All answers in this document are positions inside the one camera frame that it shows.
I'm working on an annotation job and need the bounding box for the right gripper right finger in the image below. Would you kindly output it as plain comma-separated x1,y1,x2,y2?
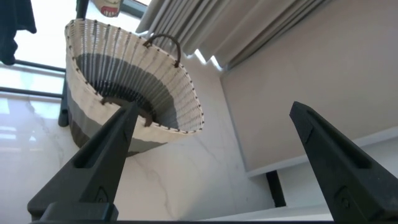
289,101,398,222

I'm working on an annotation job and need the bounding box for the beige curtain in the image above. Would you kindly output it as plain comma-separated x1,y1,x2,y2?
136,0,327,71

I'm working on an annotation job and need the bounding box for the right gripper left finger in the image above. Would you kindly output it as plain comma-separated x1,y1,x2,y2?
27,101,141,222

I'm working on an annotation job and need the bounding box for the black garment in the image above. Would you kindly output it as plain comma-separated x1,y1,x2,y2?
0,0,37,66

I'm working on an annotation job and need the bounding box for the black clothes rack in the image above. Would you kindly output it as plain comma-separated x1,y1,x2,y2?
0,0,91,128

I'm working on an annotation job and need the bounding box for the white laundry basket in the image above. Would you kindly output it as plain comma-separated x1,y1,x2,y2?
64,17,205,157

